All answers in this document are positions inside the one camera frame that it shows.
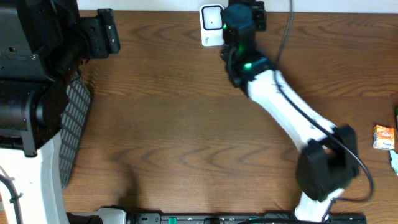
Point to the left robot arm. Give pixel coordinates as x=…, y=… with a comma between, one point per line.
x=44, y=104

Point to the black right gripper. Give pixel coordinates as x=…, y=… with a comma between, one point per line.
x=258, y=15

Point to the orange tissue pack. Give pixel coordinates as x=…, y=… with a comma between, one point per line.
x=383, y=138

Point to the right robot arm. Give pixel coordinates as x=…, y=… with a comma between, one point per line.
x=328, y=154

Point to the grey plastic basket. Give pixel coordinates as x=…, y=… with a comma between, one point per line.
x=74, y=120

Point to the teal wet wipes pack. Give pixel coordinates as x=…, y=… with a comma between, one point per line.
x=394, y=161

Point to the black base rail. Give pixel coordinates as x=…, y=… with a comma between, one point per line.
x=217, y=218

